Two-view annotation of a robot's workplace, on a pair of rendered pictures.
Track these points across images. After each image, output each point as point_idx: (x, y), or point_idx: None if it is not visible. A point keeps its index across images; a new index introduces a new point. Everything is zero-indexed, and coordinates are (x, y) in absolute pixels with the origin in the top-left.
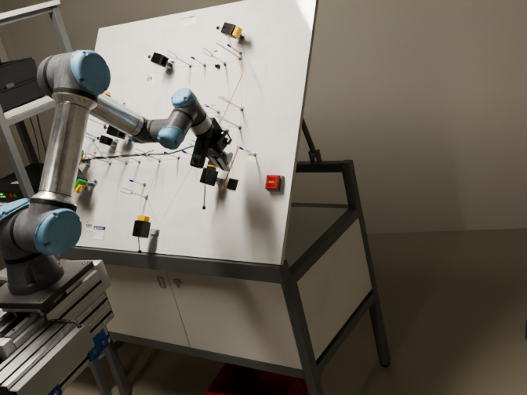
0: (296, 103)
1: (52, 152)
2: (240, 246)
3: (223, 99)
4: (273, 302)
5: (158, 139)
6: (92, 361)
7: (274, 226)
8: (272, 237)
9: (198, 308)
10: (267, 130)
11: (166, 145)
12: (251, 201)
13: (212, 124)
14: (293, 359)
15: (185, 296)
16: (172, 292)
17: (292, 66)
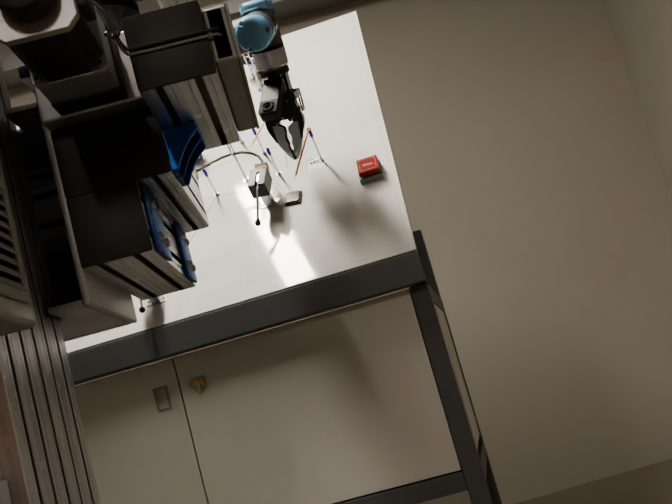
0: (369, 99)
1: None
2: (334, 256)
3: None
4: (398, 344)
5: (238, 28)
6: (188, 274)
7: (387, 214)
8: (388, 226)
9: (240, 425)
10: (332, 133)
11: (250, 39)
12: (334, 205)
13: (287, 64)
14: (442, 453)
15: (214, 410)
16: (184, 413)
17: (348, 73)
